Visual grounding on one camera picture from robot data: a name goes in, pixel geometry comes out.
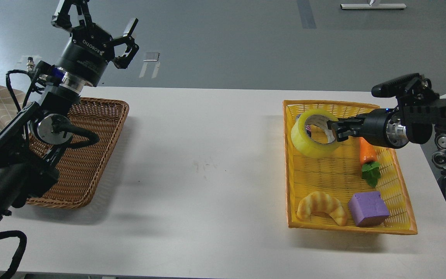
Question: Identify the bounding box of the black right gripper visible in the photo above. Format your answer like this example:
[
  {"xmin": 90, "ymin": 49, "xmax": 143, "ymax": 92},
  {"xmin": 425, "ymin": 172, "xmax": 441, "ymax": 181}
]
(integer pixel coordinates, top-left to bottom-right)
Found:
[{"xmin": 327, "ymin": 110, "xmax": 392, "ymax": 148}]

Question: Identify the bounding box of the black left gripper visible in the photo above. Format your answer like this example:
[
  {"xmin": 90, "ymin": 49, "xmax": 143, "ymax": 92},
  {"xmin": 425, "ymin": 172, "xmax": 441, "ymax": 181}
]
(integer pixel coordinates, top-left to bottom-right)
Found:
[{"xmin": 51, "ymin": 0, "xmax": 140, "ymax": 87}]

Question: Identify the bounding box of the yellow tape roll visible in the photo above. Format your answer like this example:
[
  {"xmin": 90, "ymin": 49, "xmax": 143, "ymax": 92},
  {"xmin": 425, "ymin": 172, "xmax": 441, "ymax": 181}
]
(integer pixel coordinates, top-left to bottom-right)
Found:
[{"xmin": 290, "ymin": 109, "xmax": 341, "ymax": 159}]

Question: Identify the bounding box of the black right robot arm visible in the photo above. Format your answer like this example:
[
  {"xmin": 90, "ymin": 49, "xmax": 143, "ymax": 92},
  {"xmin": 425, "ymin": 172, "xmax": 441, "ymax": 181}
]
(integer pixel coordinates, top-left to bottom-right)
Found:
[{"xmin": 328, "ymin": 73, "xmax": 446, "ymax": 200}]

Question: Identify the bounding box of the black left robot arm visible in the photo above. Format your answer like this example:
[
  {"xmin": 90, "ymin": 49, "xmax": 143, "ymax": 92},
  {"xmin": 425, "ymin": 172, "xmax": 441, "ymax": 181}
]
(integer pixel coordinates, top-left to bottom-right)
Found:
[{"xmin": 0, "ymin": 0, "xmax": 139, "ymax": 279}]

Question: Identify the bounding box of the yellow plastic basket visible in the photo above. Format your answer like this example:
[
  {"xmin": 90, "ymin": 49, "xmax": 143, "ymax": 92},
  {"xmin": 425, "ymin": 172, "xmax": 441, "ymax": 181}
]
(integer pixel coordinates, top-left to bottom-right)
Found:
[{"xmin": 283, "ymin": 100, "xmax": 417, "ymax": 235}]

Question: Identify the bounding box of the orange toy carrot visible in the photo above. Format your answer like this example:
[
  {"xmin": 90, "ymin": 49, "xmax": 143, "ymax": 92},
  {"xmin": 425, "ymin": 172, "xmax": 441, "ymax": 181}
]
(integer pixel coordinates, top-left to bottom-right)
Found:
[{"xmin": 359, "ymin": 137, "xmax": 381, "ymax": 188}]

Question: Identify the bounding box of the toy croissant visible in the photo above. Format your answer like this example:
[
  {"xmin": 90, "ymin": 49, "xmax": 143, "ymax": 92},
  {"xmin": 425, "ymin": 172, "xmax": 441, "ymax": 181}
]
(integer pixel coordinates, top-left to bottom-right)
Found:
[{"xmin": 296, "ymin": 191, "xmax": 348, "ymax": 226}]

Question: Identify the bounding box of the purple foam block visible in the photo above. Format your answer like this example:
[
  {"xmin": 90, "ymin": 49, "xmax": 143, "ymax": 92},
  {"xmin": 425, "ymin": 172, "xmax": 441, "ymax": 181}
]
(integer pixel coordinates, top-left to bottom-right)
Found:
[{"xmin": 348, "ymin": 191, "xmax": 391, "ymax": 227}]

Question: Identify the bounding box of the white floor bar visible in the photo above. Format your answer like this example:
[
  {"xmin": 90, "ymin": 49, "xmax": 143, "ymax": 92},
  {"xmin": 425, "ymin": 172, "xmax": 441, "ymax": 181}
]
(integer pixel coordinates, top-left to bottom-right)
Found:
[{"xmin": 340, "ymin": 2, "xmax": 407, "ymax": 10}]

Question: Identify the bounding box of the brown wicker basket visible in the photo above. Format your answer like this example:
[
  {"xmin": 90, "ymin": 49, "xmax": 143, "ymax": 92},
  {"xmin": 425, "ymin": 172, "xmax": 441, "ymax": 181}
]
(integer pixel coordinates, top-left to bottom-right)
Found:
[{"xmin": 26, "ymin": 97, "xmax": 129, "ymax": 209}]

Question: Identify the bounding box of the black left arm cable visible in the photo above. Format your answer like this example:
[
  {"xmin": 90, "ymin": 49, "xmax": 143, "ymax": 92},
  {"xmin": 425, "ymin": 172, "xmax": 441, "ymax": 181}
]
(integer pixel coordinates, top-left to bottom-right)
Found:
[{"xmin": 5, "ymin": 70, "xmax": 41, "ymax": 113}]

